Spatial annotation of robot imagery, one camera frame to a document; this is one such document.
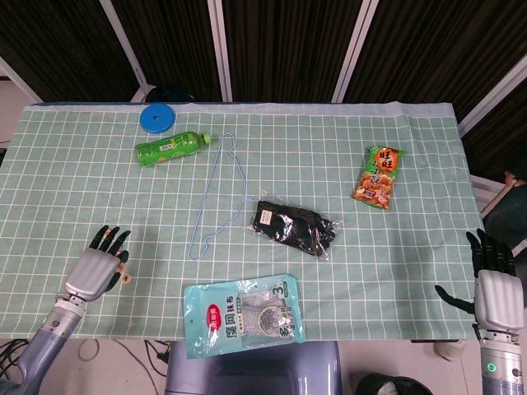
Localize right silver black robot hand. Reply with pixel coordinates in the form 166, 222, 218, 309
434, 228, 525, 332

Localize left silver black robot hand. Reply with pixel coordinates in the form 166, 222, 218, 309
64, 224, 133, 304

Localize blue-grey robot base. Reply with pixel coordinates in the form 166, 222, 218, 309
164, 340, 345, 395

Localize blue round plastic disc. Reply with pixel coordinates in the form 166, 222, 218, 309
138, 104, 177, 134

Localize white table foot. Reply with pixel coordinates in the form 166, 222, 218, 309
436, 339, 469, 363

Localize teal cleaning cloth package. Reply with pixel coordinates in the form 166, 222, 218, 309
182, 273, 308, 360

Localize black trash bin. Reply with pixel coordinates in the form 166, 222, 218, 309
354, 372, 433, 395

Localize green tea plastic bottle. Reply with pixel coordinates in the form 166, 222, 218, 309
134, 130, 213, 169

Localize green white checkered tablecloth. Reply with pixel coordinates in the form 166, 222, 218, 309
0, 100, 487, 343

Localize green orange snack bag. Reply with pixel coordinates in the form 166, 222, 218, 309
351, 145, 407, 211

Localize dark chair behind table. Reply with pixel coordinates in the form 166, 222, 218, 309
144, 84, 198, 103

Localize black gloves in clear bag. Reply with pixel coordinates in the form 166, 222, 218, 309
245, 198, 343, 263

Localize grey looped floor cable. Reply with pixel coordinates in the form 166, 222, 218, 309
77, 339, 102, 363

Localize black floor cable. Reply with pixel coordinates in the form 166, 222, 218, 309
142, 339, 174, 375

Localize black cable bundle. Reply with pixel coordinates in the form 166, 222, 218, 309
0, 339, 28, 383

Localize light blue wire hanger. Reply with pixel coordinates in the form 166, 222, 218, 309
188, 132, 264, 261

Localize white partition post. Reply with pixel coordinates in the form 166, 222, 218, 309
97, 0, 150, 103
0, 55, 44, 103
330, 0, 380, 104
207, 0, 235, 103
455, 52, 527, 139

